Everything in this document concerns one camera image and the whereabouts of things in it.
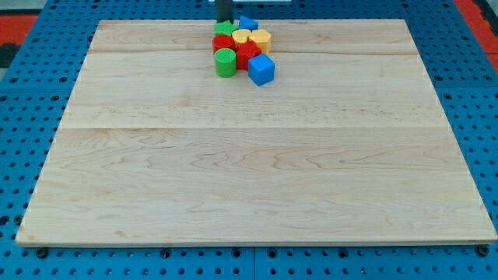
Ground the green star block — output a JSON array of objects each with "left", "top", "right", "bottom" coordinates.
[{"left": 214, "top": 20, "right": 238, "bottom": 37}]

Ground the red star block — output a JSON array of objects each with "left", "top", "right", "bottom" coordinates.
[{"left": 236, "top": 42, "right": 261, "bottom": 71}]

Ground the yellow heart block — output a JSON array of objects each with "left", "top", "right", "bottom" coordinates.
[{"left": 231, "top": 29, "right": 252, "bottom": 45}]

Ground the blue cube block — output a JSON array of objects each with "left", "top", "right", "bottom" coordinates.
[{"left": 248, "top": 54, "right": 275, "bottom": 86}]

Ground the green cylinder block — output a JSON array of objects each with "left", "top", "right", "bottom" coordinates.
[{"left": 214, "top": 48, "right": 237, "bottom": 78}]

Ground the light wooden board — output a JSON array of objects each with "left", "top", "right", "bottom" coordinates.
[{"left": 16, "top": 19, "right": 497, "bottom": 247}]

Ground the red cylinder block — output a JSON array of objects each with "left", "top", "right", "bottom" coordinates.
[{"left": 212, "top": 34, "right": 237, "bottom": 53}]

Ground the yellow hexagon block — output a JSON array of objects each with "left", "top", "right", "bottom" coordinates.
[{"left": 248, "top": 29, "right": 272, "bottom": 54}]

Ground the blue triangle block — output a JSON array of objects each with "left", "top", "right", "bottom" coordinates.
[{"left": 238, "top": 16, "right": 259, "bottom": 31}]

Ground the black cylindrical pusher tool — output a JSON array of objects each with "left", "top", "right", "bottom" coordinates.
[{"left": 215, "top": 0, "right": 233, "bottom": 23}]

